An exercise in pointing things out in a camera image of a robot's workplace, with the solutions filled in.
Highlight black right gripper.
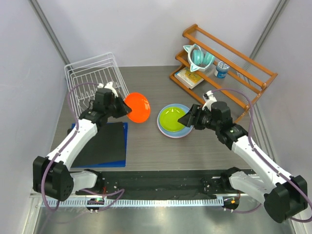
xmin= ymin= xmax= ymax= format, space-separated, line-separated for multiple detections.
xmin=178 ymin=103 xmax=220 ymax=132

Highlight light blue plate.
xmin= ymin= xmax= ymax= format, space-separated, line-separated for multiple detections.
xmin=157 ymin=103 xmax=193 ymax=138

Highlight orange plate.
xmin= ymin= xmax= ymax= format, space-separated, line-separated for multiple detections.
xmin=124 ymin=92 xmax=151 ymax=123

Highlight green plate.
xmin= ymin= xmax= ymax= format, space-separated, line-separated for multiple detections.
xmin=159 ymin=106 xmax=186 ymax=132

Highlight pink plate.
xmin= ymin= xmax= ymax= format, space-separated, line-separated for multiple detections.
xmin=160 ymin=127 xmax=192 ymax=138

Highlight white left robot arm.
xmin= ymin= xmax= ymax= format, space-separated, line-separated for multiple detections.
xmin=33 ymin=82 xmax=131 ymax=201

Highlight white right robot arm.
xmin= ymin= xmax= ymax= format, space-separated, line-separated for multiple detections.
xmin=178 ymin=101 xmax=312 ymax=223

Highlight orange wooden shelf rack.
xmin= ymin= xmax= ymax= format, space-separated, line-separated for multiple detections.
xmin=170 ymin=24 xmax=277 ymax=122

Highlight yellow white book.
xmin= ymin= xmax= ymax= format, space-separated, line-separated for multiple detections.
xmin=175 ymin=67 xmax=204 ymax=89

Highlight black mat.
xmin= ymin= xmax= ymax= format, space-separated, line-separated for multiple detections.
xmin=70 ymin=122 xmax=127 ymax=169

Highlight blue board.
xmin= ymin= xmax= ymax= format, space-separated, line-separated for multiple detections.
xmin=67 ymin=121 xmax=129 ymax=169

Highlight blue lidded jar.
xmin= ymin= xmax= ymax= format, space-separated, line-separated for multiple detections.
xmin=214 ymin=61 xmax=230 ymax=78

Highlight teal cat-ear headphones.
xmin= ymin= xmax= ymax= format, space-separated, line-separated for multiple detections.
xmin=183 ymin=44 xmax=215 ymax=72

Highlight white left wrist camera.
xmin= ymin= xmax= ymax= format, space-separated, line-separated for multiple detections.
xmin=97 ymin=81 xmax=119 ymax=98

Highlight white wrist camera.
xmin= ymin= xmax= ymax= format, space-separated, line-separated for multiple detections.
xmin=97 ymin=81 xmax=119 ymax=98
xmin=202 ymin=90 xmax=217 ymax=110

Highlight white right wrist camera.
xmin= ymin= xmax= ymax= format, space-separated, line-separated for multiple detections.
xmin=202 ymin=90 xmax=217 ymax=110

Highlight white wire dish rack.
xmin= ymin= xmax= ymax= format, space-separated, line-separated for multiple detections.
xmin=64 ymin=52 xmax=129 ymax=117

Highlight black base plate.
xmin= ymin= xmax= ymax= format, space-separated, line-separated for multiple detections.
xmin=87 ymin=170 xmax=238 ymax=200

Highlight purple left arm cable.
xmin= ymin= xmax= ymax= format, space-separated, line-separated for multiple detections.
xmin=41 ymin=82 xmax=125 ymax=212

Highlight white perforated rail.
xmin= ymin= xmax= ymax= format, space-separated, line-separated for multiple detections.
xmin=40 ymin=197 xmax=224 ymax=208

